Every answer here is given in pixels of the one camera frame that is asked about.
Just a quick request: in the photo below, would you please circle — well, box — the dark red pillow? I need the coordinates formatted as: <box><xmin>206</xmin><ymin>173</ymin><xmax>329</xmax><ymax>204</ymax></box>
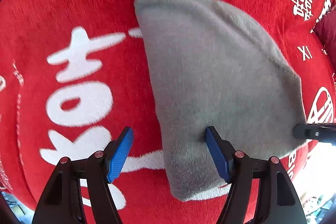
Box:
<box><xmin>314</xmin><ymin>5</ymin><xmax>336</xmax><ymax>72</ymax></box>

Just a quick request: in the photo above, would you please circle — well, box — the grey knit sweater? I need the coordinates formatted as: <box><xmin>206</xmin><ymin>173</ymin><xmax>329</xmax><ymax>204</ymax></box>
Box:
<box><xmin>134</xmin><ymin>0</ymin><xmax>306</xmax><ymax>201</ymax></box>

